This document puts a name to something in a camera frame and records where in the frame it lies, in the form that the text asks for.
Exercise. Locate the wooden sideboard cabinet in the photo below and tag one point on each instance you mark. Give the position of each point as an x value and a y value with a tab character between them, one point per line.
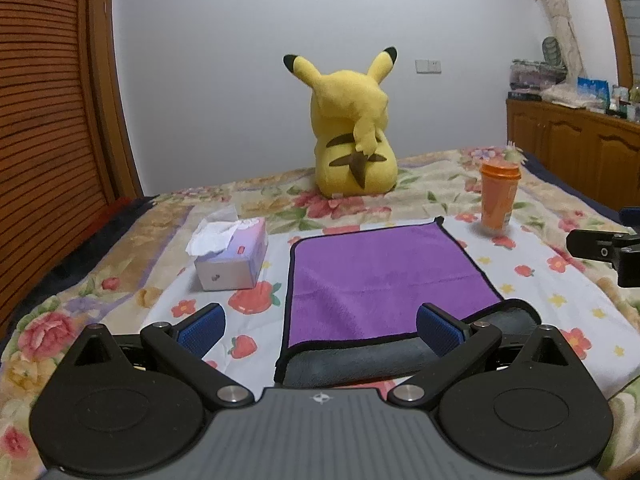
596	154

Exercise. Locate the clutter pile on cabinet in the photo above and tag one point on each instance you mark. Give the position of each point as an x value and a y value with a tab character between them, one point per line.
549	81

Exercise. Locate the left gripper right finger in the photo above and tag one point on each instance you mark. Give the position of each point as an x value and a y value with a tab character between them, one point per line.
503	404

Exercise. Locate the floral bed quilt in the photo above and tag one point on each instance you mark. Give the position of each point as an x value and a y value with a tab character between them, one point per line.
118	273

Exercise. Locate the wooden louvered wardrobe door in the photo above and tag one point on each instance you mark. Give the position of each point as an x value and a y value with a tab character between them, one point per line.
54	180

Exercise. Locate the yellow Pikachu plush toy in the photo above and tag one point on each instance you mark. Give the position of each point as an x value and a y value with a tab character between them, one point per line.
349	116

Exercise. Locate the pink tissue box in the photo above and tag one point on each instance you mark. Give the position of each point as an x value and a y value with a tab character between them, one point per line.
228	251

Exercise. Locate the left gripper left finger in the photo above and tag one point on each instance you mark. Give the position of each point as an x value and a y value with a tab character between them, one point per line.
128	405

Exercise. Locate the wooden panel door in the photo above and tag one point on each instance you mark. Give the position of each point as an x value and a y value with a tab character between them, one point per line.
111	120

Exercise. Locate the white wall switch plate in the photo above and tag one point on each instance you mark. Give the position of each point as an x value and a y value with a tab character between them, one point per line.
428	67

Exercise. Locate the orange plastic cup with lid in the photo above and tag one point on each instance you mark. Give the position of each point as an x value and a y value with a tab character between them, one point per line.
499	185

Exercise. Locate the purple and grey towel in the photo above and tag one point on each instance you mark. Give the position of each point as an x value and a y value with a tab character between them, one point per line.
353	298

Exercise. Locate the beige lace curtain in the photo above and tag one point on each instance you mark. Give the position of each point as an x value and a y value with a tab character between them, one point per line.
560	19

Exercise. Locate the white fruit print sheet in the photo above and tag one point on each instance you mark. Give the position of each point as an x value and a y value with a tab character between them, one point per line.
521	267

